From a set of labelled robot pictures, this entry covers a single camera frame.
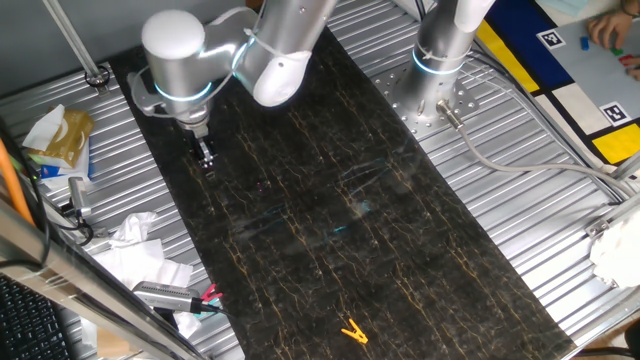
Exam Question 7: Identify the silver box camera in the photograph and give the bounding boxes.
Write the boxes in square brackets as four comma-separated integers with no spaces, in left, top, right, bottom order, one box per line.
[67,175,95,219]

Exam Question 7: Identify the green clothespin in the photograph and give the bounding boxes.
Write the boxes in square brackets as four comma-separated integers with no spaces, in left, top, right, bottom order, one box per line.
[193,294,224,319]

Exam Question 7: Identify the crumpled white tissue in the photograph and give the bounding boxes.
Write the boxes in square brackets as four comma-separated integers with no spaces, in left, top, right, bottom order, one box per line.
[108,211,159,250]

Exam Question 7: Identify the colourful panel board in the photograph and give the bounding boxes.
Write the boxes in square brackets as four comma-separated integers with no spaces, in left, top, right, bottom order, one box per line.
[474,0,640,169]

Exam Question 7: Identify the orange tube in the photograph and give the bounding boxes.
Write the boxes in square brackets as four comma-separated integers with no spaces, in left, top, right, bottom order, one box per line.
[0,137,36,226]

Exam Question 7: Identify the flat white tissue sheet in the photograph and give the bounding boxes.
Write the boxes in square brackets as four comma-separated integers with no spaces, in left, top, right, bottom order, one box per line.
[92,238,201,339]

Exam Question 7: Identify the blue white box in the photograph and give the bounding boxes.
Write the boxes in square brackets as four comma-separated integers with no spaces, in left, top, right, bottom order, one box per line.
[38,142,92,191]

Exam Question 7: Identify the silver ribbed camera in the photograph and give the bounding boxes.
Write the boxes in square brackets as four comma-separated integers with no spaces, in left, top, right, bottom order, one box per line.
[132,280,202,315]

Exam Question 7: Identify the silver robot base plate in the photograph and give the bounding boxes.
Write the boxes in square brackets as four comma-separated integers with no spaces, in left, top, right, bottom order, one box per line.
[372,64,480,141]

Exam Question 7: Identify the black marble pattern mat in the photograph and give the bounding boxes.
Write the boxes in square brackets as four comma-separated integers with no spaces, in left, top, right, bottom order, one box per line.
[107,19,577,360]

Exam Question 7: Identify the aluminium profile bar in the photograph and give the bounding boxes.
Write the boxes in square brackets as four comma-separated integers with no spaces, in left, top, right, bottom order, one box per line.
[582,192,640,240]

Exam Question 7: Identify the black keyboard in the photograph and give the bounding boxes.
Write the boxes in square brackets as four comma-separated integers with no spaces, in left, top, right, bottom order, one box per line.
[0,272,76,360]

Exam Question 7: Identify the thick grey robot cable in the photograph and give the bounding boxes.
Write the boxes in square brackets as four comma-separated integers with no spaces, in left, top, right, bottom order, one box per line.
[435,98,639,199]

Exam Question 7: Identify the orange clothespin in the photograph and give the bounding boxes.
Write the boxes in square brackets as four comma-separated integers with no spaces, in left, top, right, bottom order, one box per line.
[340,318,370,345]

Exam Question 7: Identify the aluminium frame beam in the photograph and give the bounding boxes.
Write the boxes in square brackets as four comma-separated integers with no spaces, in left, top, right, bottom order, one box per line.
[0,197,206,360]

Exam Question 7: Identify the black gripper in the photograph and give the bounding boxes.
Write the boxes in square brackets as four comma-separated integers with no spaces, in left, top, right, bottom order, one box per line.
[188,130,219,169]

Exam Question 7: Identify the red clothespin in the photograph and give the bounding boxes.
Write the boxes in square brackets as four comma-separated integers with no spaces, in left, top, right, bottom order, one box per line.
[199,283,225,304]

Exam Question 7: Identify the yellow tissue pack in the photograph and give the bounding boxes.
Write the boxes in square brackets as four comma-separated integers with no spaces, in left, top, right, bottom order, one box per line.
[22,103,96,170]

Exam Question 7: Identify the silver camera mount plate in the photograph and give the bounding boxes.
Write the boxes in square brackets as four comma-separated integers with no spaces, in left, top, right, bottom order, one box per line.
[127,71,169,120]

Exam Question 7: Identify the aluminium pole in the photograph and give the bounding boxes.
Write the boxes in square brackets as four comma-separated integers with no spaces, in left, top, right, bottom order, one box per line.
[41,0,112,97]

